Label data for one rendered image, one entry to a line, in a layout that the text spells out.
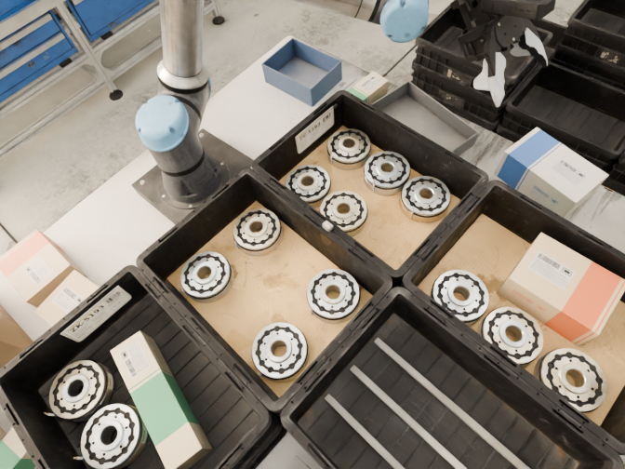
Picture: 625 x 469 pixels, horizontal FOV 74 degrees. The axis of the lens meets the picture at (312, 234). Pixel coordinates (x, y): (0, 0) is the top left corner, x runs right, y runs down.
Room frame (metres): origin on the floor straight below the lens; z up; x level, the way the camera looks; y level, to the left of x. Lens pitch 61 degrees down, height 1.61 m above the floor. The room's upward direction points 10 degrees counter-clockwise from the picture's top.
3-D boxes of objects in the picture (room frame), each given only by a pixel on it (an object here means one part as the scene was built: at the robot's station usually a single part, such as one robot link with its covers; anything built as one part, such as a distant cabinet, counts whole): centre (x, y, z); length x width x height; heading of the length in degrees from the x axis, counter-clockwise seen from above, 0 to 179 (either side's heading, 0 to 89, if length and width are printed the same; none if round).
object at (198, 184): (0.72, 0.29, 0.80); 0.15 x 0.15 x 0.10
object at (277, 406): (0.33, 0.11, 0.92); 0.40 x 0.30 x 0.02; 38
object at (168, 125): (0.73, 0.29, 0.91); 0.13 x 0.12 x 0.14; 168
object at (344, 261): (0.33, 0.11, 0.87); 0.40 x 0.30 x 0.11; 38
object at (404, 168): (0.56, -0.19, 0.86); 0.10 x 0.10 x 0.01
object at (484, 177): (0.51, -0.13, 0.92); 0.40 x 0.30 x 0.02; 38
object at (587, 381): (0.07, -0.39, 0.86); 0.05 x 0.05 x 0.01
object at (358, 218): (0.47, -0.07, 0.86); 0.10 x 0.10 x 0.01
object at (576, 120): (0.98, -1.01, 0.31); 0.40 x 0.30 x 0.34; 41
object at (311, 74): (1.08, -0.05, 0.74); 0.20 x 0.15 x 0.07; 42
